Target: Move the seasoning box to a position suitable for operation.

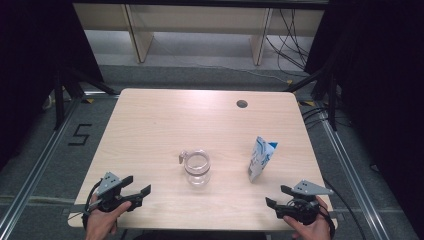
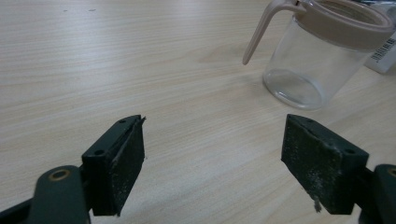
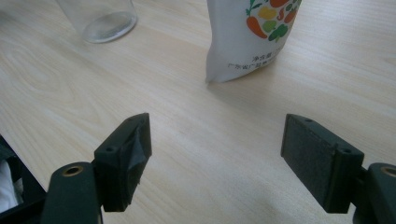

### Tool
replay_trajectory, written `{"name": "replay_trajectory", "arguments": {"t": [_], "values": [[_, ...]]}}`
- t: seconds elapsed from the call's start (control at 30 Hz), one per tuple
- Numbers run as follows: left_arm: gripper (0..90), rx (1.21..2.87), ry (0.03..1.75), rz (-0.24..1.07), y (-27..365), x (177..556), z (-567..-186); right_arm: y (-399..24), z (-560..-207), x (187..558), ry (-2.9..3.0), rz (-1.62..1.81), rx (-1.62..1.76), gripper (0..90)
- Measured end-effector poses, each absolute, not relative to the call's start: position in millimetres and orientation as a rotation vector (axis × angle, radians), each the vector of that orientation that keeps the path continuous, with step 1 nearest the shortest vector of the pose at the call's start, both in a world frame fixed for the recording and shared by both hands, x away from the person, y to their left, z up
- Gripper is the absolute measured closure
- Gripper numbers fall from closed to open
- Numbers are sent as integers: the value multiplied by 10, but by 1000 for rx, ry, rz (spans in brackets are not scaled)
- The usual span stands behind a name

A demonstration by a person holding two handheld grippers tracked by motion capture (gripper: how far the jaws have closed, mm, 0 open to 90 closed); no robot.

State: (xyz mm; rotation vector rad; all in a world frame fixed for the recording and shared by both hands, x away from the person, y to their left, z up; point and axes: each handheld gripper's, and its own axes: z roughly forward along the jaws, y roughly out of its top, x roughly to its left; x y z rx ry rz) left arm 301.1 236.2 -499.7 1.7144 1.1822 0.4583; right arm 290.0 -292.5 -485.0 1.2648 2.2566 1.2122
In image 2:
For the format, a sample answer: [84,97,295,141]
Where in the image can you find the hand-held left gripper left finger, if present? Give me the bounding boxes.
[81,114,147,217]

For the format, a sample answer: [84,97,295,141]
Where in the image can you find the clear jar with beige lid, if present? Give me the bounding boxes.
[242,0,396,110]

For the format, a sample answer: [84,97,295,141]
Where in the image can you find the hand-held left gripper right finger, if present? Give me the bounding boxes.
[280,113,370,216]

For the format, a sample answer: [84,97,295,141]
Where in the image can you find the white and blue bag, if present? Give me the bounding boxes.
[363,0,396,75]

